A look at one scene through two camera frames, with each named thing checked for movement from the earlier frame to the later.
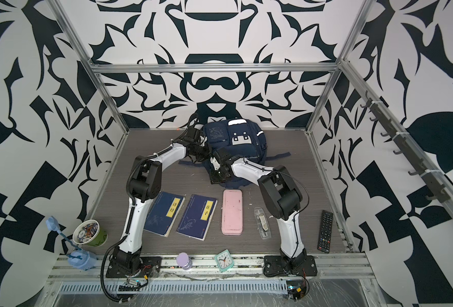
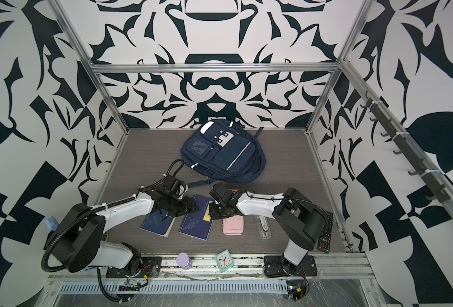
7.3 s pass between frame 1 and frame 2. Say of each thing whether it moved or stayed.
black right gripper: moved
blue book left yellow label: stayed
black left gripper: moved
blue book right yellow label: stayed
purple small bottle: stayed
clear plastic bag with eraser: stayed
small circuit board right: stayed
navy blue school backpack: moved
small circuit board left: stayed
